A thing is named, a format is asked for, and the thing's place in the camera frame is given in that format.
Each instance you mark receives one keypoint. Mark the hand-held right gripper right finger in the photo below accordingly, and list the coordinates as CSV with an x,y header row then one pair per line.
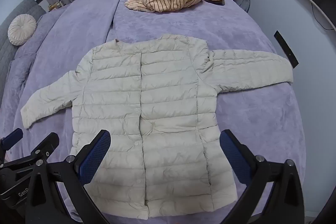
x,y
233,158

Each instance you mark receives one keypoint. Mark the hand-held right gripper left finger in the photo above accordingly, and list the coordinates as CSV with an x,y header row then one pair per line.
x,y
95,158

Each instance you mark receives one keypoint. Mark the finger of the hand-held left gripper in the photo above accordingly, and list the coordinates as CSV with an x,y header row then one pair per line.
x,y
11,136
46,146

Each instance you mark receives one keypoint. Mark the cream puffer jacket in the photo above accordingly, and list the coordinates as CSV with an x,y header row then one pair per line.
x,y
162,108

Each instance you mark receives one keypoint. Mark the purple fleece blanket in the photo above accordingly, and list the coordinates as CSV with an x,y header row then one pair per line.
x,y
249,121

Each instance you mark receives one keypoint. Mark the grey quilted headboard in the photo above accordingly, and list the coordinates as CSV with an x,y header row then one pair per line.
x,y
5,56

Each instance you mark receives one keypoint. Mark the round cream pleated cushion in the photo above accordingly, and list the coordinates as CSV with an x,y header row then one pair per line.
x,y
22,29

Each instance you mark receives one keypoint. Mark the small yellow clutter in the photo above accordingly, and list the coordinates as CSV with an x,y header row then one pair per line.
x,y
55,5

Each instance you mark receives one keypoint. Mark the black wall strip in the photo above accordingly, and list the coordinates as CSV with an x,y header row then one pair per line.
x,y
286,48

